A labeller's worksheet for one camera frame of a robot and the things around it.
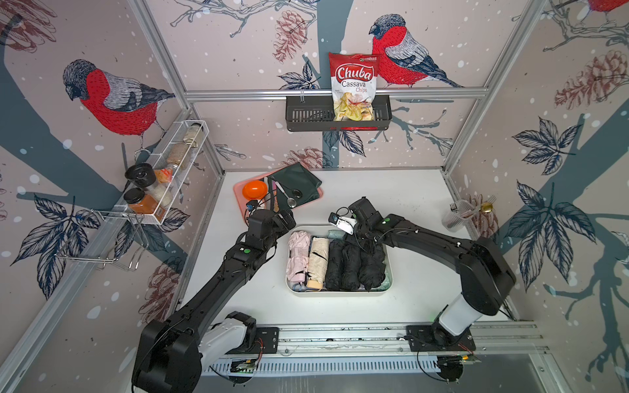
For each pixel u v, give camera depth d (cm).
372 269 78
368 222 67
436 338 67
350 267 80
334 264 81
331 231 91
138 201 59
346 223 77
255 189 110
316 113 107
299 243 83
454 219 93
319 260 81
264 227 61
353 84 82
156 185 65
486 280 44
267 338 73
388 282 80
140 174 62
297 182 115
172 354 39
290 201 108
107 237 58
